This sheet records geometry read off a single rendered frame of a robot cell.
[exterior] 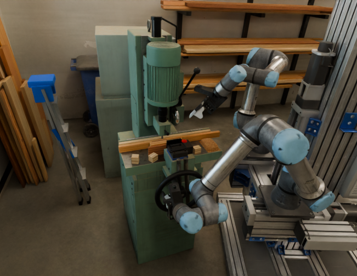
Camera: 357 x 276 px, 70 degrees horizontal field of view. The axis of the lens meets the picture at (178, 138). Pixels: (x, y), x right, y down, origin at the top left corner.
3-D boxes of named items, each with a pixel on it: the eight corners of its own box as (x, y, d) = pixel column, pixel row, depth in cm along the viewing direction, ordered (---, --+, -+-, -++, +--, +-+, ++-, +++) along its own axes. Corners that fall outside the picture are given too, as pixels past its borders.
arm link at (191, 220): (206, 232, 94) (184, 237, 92) (195, 222, 105) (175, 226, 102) (204, 212, 94) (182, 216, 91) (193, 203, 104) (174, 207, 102)
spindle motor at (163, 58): (152, 109, 134) (151, 49, 118) (143, 97, 148) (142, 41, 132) (182, 106, 140) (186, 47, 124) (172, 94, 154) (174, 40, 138)
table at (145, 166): (128, 188, 134) (128, 179, 130) (119, 156, 158) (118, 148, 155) (229, 167, 153) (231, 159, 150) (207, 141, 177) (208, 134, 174)
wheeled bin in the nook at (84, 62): (82, 141, 324) (69, 64, 274) (82, 121, 368) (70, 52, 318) (132, 135, 343) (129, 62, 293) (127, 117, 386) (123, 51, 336)
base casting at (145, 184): (133, 193, 149) (132, 180, 144) (117, 142, 195) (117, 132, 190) (202, 178, 164) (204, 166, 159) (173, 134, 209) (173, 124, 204)
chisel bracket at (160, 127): (159, 138, 150) (159, 125, 146) (152, 127, 161) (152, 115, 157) (171, 136, 152) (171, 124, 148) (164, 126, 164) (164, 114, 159)
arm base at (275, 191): (293, 189, 142) (298, 176, 137) (305, 210, 129) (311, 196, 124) (266, 189, 141) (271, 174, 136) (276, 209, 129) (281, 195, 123)
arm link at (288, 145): (316, 181, 125) (277, 110, 93) (340, 203, 113) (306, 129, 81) (295, 196, 126) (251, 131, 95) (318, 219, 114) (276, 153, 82)
